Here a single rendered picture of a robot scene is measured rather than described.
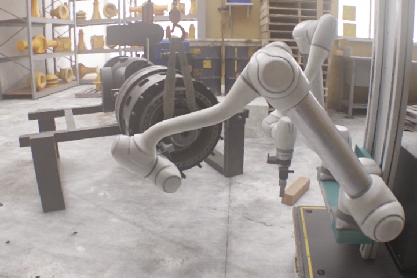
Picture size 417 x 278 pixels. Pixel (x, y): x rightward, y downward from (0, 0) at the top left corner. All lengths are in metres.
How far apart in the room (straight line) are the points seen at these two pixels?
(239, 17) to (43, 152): 4.61
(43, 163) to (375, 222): 2.22
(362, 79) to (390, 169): 4.63
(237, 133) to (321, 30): 1.64
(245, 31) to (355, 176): 5.29
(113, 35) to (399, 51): 3.60
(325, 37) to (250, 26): 4.61
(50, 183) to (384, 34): 2.44
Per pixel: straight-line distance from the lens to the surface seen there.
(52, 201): 2.68
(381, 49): 1.58
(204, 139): 1.73
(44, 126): 3.57
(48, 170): 2.57
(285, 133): 1.54
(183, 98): 1.65
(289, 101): 0.88
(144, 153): 1.10
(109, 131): 2.58
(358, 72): 5.94
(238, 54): 4.69
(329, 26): 1.60
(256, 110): 4.25
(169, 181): 1.14
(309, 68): 1.58
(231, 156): 3.01
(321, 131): 0.94
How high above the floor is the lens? 1.29
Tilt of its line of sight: 15 degrees down
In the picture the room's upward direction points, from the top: straight up
